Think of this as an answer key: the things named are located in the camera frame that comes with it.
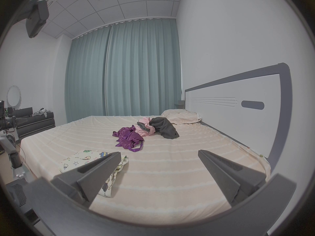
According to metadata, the pale pink pillow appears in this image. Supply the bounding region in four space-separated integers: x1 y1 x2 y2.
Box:
161 109 202 124

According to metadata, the round mirror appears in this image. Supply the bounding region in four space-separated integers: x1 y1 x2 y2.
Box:
7 85 22 108

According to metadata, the blue-green curtain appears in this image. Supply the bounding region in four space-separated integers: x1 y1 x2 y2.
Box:
64 25 112 123
105 17 183 117

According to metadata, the pile of clothes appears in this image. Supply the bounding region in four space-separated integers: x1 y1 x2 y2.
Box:
33 108 50 118

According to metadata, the white printed pyjama top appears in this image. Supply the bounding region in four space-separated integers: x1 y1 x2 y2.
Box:
60 150 129 197

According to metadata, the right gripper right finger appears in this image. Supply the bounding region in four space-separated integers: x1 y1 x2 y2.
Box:
198 149 267 204

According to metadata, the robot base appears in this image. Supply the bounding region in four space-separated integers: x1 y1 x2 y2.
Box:
5 180 41 228

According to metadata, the dark grey chest of drawers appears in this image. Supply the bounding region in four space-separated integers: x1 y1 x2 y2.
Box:
10 107 56 139

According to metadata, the black garment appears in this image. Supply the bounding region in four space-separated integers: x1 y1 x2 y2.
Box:
149 117 180 140

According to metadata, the purple satin garment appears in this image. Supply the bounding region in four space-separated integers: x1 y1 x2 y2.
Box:
112 126 145 153

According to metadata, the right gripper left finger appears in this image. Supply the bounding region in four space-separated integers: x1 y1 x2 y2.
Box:
50 152 122 203

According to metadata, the bed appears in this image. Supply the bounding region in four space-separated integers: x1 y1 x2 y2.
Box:
20 62 293 227

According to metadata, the pink and grey garment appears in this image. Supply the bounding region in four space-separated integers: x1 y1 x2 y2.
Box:
135 117 156 137

